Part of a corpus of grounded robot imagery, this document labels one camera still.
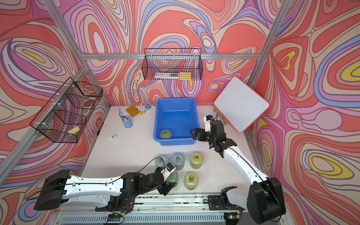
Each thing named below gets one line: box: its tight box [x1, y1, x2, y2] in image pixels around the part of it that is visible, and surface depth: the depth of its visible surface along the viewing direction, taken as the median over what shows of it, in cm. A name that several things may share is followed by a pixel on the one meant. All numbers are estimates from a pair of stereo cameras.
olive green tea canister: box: [184, 172, 199, 191], surface depth 75 cm
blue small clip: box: [142, 104, 152, 114], surface depth 121 cm
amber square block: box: [125, 105, 141, 118], surface depth 117 cm
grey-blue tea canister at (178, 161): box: [171, 152, 186, 171], surface depth 82 cm
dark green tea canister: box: [165, 170, 179, 184], surface depth 73 cm
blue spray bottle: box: [118, 107, 134, 129], surface depth 103 cm
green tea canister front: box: [160, 129, 173, 140], surface depth 93 cm
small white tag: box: [108, 133, 118, 143], surface depth 101 cm
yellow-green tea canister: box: [189, 151, 204, 170], surface depth 83 cm
